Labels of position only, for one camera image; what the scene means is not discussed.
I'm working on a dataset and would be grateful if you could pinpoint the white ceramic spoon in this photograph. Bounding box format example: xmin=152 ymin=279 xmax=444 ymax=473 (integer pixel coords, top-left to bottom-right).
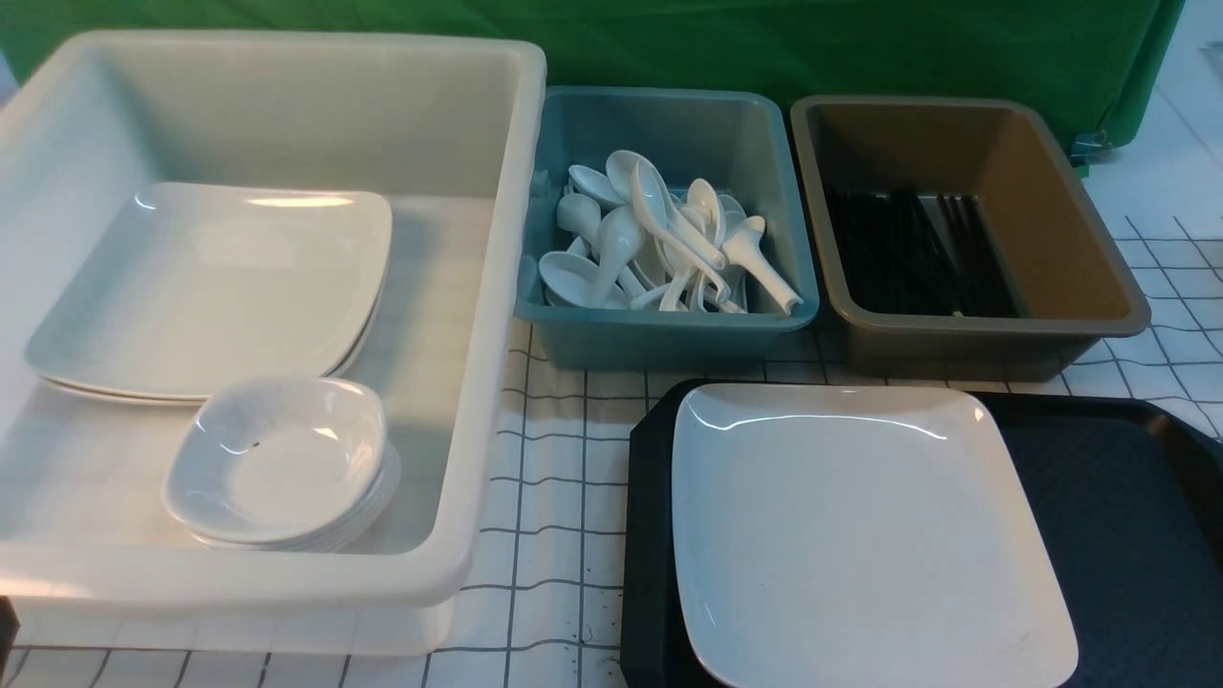
xmin=607 ymin=152 xmax=745 ymax=313

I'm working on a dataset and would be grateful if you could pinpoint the large white square plate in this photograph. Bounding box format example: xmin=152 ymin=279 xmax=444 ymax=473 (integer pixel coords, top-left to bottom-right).
xmin=670 ymin=382 xmax=1080 ymax=687

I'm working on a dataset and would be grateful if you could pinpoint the white bowl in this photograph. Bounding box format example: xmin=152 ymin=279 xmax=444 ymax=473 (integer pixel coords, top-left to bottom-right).
xmin=183 ymin=445 xmax=402 ymax=554
xmin=161 ymin=378 xmax=397 ymax=549

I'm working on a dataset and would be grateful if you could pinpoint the top white plate in tub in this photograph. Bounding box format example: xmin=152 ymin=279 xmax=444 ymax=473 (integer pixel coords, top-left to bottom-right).
xmin=24 ymin=183 xmax=393 ymax=401

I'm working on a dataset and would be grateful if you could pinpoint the white plate in tub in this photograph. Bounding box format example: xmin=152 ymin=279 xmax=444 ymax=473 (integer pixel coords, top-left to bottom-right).
xmin=40 ymin=290 xmax=384 ymax=408
xmin=24 ymin=183 xmax=393 ymax=401

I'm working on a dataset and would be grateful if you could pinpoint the lower white plate in tub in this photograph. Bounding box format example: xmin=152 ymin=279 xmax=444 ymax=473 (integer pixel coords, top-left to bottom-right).
xmin=40 ymin=290 xmax=384 ymax=408

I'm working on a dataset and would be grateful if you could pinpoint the white spoon front left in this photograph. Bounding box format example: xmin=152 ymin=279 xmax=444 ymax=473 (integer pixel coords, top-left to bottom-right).
xmin=538 ymin=251 xmax=631 ymax=310

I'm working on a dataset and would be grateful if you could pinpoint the white spoon far left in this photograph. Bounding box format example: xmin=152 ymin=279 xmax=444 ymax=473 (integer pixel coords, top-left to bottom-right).
xmin=556 ymin=193 xmax=646 ymax=299

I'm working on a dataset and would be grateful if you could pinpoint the teal plastic bin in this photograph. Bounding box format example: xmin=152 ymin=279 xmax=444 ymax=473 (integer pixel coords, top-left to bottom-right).
xmin=515 ymin=86 xmax=819 ymax=375

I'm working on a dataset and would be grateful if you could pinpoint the white grid tablecloth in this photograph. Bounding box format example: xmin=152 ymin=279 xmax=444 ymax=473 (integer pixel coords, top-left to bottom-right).
xmin=4 ymin=215 xmax=1221 ymax=687

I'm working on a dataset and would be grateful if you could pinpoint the pile of black chopsticks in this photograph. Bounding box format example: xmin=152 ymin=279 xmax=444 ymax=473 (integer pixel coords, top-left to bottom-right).
xmin=823 ymin=185 xmax=1025 ymax=318

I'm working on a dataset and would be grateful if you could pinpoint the large white plastic tub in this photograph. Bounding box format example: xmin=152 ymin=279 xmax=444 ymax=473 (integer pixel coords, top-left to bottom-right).
xmin=1 ymin=31 xmax=547 ymax=656

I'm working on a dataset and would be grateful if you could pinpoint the brown plastic bin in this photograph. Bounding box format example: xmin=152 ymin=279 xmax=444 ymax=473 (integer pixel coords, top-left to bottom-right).
xmin=790 ymin=97 xmax=1150 ymax=382

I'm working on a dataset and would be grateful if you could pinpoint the white bowl in tub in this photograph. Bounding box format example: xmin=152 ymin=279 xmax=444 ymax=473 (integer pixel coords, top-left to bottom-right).
xmin=183 ymin=445 xmax=402 ymax=554

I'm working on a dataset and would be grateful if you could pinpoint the metal binder clip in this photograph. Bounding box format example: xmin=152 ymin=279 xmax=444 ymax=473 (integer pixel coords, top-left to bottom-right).
xmin=1066 ymin=130 xmax=1114 ymax=167

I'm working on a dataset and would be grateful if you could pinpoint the black serving tray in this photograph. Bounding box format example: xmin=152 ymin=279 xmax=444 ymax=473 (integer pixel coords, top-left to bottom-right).
xmin=620 ymin=378 xmax=1222 ymax=687

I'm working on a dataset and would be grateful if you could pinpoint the green cloth backdrop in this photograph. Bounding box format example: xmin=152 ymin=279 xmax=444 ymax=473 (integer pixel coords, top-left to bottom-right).
xmin=2 ymin=1 xmax=1183 ymax=145

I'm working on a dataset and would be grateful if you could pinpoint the white spoon right handle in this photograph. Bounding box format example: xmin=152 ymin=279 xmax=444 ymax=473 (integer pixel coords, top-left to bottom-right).
xmin=722 ymin=215 xmax=804 ymax=314

